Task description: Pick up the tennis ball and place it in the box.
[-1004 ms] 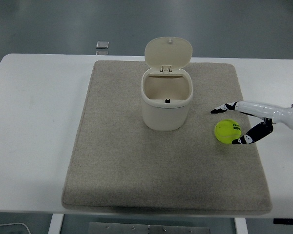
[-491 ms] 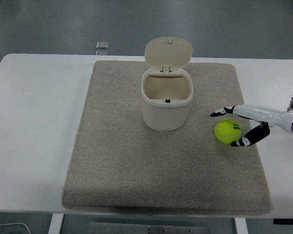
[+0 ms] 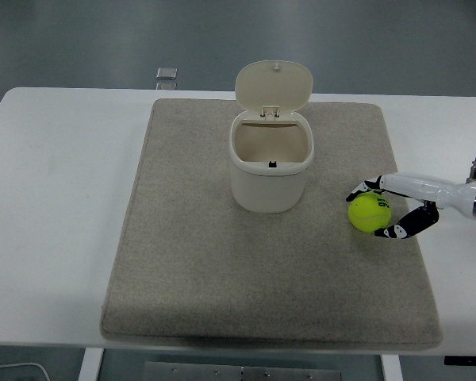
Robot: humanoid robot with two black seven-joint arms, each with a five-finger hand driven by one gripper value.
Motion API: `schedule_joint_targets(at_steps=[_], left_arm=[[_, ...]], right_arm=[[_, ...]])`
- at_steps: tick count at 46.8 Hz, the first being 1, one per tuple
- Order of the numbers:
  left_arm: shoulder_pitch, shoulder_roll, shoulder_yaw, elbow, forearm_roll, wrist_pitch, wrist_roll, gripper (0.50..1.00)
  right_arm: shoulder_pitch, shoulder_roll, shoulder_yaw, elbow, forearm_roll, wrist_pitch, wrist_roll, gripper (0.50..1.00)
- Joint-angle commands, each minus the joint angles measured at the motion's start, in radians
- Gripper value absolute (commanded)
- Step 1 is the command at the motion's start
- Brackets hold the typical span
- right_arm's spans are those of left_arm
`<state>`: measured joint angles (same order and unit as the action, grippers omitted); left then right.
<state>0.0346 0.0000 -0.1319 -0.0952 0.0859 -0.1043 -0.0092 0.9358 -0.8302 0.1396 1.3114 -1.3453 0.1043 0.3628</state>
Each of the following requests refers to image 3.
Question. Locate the silver floor plate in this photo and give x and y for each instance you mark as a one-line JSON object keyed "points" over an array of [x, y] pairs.
{"points": [[166, 85], [167, 72]]}

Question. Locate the yellow tennis ball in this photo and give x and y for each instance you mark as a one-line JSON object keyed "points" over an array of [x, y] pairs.
{"points": [[369, 214]]}

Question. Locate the grey metal plate with screws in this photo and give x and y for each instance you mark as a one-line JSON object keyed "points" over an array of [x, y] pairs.
{"points": [[206, 373]]}

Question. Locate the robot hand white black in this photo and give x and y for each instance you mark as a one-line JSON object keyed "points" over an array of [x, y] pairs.
{"points": [[420, 186]]}

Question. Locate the black table control panel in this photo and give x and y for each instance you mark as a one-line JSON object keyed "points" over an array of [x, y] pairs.
{"points": [[468, 361]]}

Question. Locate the white table leg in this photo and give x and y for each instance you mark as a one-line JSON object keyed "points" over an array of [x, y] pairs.
{"points": [[90, 367], [390, 369]]}

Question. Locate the cream bin with flip lid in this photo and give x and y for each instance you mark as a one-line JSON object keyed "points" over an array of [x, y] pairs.
{"points": [[266, 186]]}

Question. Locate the beige felt mat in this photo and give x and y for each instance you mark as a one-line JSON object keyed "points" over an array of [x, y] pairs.
{"points": [[222, 258]]}

